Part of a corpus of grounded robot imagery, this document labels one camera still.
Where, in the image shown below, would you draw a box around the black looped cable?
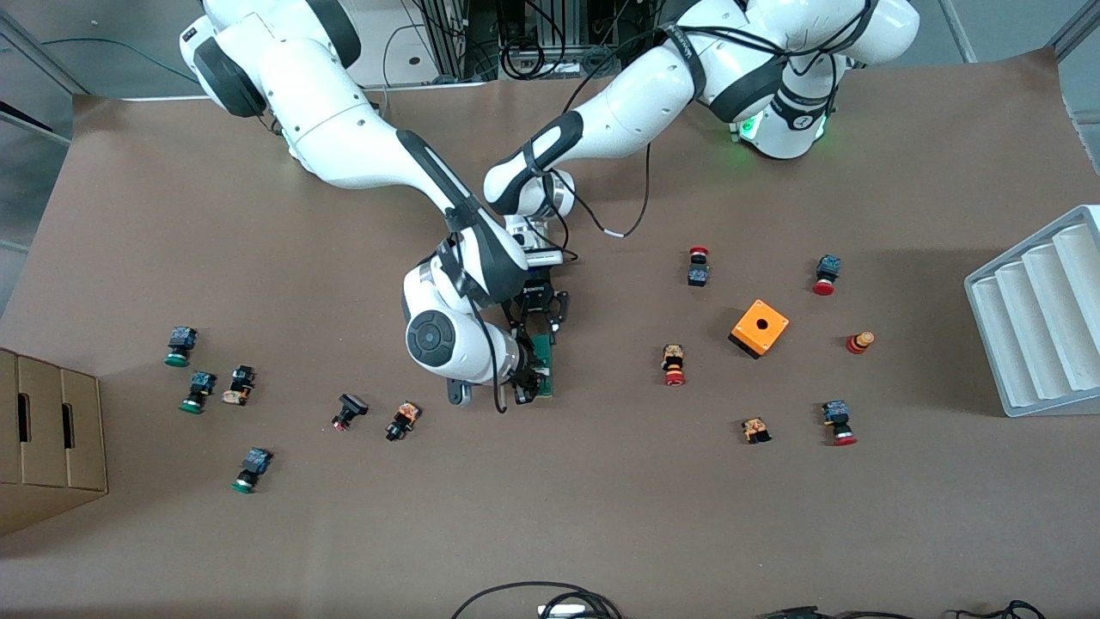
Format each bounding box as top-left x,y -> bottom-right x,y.
450,581 -> 626,619

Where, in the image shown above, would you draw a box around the black cable white tag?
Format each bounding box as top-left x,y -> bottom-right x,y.
550,142 -> 654,242

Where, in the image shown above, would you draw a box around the brown cardboard box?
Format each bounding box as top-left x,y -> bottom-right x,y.
0,346 -> 20,538
58,365 -> 110,517
13,352 -> 65,527

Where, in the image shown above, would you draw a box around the metal equipment rack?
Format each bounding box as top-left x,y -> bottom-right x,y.
419,0 -> 663,83

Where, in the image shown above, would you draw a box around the orange button enclosure box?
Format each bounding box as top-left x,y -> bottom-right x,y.
728,298 -> 791,360

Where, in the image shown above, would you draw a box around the green mushroom push button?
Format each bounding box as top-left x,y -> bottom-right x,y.
179,371 -> 217,415
164,327 -> 199,369
230,447 -> 274,495

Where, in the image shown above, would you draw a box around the white ribbed plastic tray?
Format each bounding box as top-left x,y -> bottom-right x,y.
963,205 -> 1100,419

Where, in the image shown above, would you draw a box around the grey aluminium frame bar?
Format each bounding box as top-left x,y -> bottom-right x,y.
0,10 -> 89,97
938,0 -> 979,64
1050,0 -> 1100,63

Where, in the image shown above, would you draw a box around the green cable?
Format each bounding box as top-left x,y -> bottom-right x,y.
39,36 -> 211,87

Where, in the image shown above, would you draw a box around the black square button red terminals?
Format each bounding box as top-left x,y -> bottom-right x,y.
332,393 -> 370,432

